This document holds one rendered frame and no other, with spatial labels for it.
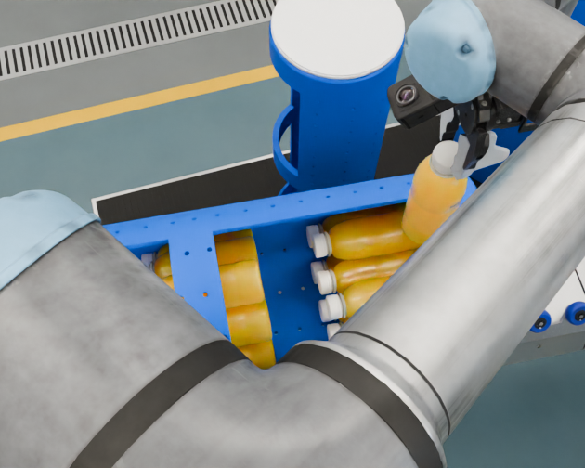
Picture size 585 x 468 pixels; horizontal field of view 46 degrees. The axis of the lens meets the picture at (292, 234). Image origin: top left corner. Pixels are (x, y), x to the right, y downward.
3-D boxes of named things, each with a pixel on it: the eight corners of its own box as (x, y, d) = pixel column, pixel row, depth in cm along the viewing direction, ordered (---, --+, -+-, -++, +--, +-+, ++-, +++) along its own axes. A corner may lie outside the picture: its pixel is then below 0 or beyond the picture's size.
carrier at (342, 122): (333, 167, 232) (259, 204, 225) (358, -41, 153) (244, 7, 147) (380, 234, 221) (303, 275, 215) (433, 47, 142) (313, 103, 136)
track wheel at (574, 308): (594, 303, 122) (588, 297, 124) (570, 307, 122) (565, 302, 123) (592, 324, 124) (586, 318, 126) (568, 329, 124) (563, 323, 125)
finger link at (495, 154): (503, 189, 82) (522, 135, 75) (456, 198, 82) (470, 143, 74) (494, 170, 84) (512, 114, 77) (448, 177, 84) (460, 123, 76)
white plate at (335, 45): (358, -44, 152) (357, -39, 153) (247, 4, 146) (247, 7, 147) (431, 43, 141) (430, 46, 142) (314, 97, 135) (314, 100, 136)
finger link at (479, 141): (480, 177, 77) (497, 120, 70) (467, 179, 77) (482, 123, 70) (466, 147, 80) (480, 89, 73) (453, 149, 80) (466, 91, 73)
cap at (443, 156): (424, 157, 85) (426, 149, 83) (449, 142, 86) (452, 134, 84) (444, 180, 83) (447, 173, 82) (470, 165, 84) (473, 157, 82)
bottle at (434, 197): (391, 218, 100) (408, 153, 85) (429, 196, 102) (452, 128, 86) (420, 254, 98) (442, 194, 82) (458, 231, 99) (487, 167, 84)
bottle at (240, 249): (262, 282, 110) (152, 302, 109) (258, 267, 117) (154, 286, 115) (255, 242, 108) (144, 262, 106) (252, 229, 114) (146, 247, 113)
